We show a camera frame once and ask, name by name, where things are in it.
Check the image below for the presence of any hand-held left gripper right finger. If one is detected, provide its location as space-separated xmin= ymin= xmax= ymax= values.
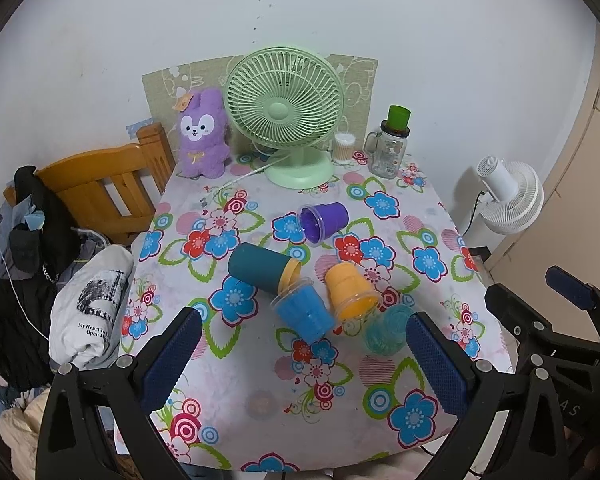
xmin=405 ymin=311 xmax=576 ymax=480

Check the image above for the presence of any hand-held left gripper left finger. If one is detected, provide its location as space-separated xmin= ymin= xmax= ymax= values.
xmin=36 ymin=306 xmax=203 ymax=480

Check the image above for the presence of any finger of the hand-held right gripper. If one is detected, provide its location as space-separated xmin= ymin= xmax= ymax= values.
xmin=485 ymin=284 xmax=600 ymax=361
xmin=545 ymin=266 xmax=600 ymax=341

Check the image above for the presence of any blue plastic cup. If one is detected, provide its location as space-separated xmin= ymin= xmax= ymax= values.
xmin=271 ymin=281 xmax=337 ymax=345

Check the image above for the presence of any clear teal plastic cup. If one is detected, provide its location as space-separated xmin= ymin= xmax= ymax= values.
xmin=364 ymin=305 xmax=415 ymax=356

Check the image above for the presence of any orange plastic cup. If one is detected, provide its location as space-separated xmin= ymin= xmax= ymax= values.
xmin=325 ymin=262 xmax=380 ymax=321

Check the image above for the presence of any dark teal cup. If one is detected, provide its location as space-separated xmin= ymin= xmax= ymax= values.
xmin=228 ymin=243 xmax=301 ymax=293

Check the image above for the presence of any purple plastic cup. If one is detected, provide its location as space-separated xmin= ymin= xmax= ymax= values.
xmin=298 ymin=202 xmax=350 ymax=246

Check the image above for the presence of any white printed t-shirt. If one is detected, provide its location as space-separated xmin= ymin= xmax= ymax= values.
xmin=49 ymin=246 xmax=135 ymax=368

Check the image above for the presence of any floral tablecloth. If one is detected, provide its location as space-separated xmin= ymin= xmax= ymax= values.
xmin=115 ymin=152 xmax=506 ymax=473

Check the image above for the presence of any white standing fan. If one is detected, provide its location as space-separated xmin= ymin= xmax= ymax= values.
xmin=475 ymin=156 xmax=545 ymax=235

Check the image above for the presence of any black clothing pile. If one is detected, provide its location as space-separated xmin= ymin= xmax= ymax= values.
xmin=0 ymin=165 xmax=81 ymax=391

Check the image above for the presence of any beige cloth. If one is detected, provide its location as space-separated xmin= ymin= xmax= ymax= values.
xmin=0 ymin=387 xmax=131 ymax=480

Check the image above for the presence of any wooden chair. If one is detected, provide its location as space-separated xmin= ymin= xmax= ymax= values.
xmin=2 ymin=122 xmax=176 ymax=248

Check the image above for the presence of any glass jar with green lid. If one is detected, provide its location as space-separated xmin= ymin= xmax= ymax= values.
xmin=364 ymin=105 xmax=412 ymax=179

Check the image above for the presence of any purple plush bunny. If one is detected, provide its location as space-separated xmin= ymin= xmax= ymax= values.
xmin=174 ymin=87 xmax=231 ymax=180

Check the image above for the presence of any cotton swab container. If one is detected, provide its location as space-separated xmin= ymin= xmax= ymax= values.
xmin=332 ymin=131 xmax=357 ymax=165

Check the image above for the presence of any green desk fan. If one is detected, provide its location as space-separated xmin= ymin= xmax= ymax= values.
xmin=223 ymin=46 xmax=349 ymax=191

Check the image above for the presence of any black fan cable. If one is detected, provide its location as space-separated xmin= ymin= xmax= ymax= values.
xmin=462 ymin=191 xmax=485 ymax=236

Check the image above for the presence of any white charging cable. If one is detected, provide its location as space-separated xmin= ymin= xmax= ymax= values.
xmin=0 ymin=230 xmax=56 ymax=356

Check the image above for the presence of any white fan cable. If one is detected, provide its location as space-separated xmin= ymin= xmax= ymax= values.
xmin=205 ymin=162 xmax=281 ymax=193

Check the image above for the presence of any beige printed wall mat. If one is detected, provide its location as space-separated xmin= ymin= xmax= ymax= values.
xmin=141 ymin=52 xmax=379 ymax=161

